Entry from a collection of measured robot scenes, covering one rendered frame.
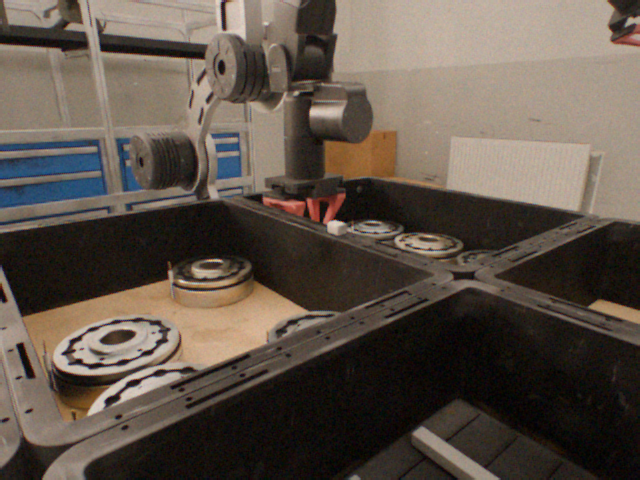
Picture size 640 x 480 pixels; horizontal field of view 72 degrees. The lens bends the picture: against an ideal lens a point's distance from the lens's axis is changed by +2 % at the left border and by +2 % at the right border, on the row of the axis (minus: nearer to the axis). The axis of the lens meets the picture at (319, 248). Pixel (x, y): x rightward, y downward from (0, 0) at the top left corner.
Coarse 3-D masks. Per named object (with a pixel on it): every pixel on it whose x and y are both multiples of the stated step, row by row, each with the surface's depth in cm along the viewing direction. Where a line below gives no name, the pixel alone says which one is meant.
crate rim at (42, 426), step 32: (64, 224) 51; (288, 224) 51; (384, 256) 40; (0, 288) 36; (416, 288) 33; (0, 320) 28; (352, 320) 28; (32, 352) 25; (256, 352) 25; (32, 384) 22; (192, 384) 22; (32, 416) 20; (96, 416) 20; (128, 416) 20; (32, 448) 18; (64, 448) 18
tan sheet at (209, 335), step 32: (160, 288) 57; (256, 288) 57; (32, 320) 49; (64, 320) 49; (96, 320) 49; (192, 320) 49; (224, 320) 49; (256, 320) 49; (192, 352) 43; (224, 352) 43; (64, 416) 34
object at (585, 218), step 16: (368, 176) 81; (256, 192) 67; (448, 192) 68; (464, 192) 67; (272, 208) 57; (528, 208) 59; (544, 208) 58; (560, 208) 57; (320, 224) 50; (576, 224) 50; (368, 240) 44; (528, 240) 44; (544, 240) 44; (416, 256) 40; (496, 256) 40; (464, 272) 36
